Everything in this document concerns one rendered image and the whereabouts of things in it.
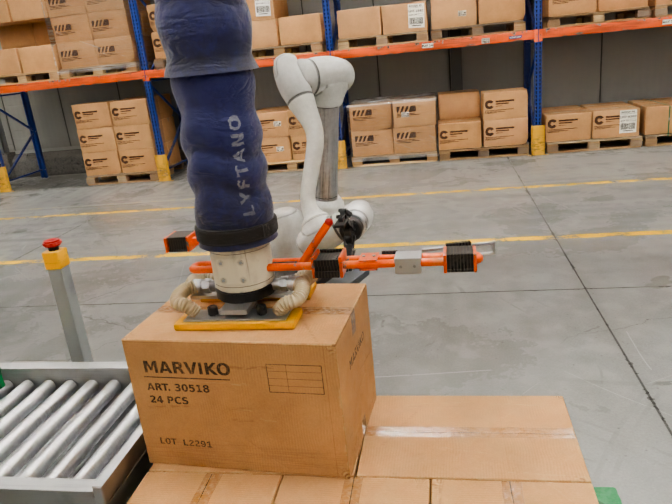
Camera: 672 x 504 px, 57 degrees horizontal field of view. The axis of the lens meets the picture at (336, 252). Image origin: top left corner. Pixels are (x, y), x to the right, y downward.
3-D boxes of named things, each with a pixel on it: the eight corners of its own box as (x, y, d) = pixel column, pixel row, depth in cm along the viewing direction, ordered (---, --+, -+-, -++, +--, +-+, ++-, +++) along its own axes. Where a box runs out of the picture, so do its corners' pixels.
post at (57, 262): (98, 470, 266) (40, 253, 235) (106, 460, 272) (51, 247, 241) (112, 470, 265) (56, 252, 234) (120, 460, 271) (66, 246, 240)
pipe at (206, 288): (174, 316, 168) (170, 296, 166) (208, 281, 191) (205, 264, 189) (294, 314, 161) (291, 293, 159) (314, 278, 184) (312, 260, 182)
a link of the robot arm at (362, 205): (376, 228, 205) (343, 246, 209) (382, 215, 219) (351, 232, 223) (359, 201, 203) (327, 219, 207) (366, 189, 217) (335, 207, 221)
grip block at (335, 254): (312, 280, 165) (309, 259, 163) (319, 267, 174) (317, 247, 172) (342, 279, 163) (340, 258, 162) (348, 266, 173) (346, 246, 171)
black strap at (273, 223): (183, 248, 162) (180, 234, 160) (214, 223, 183) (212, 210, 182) (265, 245, 157) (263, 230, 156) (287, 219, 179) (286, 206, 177)
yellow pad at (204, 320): (173, 331, 167) (170, 314, 165) (188, 315, 176) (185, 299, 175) (294, 329, 160) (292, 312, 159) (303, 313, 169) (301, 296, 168)
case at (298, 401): (149, 463, 178) (120, 339, 165) (208, 389, 215) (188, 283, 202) (350, 479, 163) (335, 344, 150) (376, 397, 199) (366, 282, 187)
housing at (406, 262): (394, 275, 162) (393, 259, 161) (397, 266, 168) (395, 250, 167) (421, 274, 161) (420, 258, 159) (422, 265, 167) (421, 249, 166)
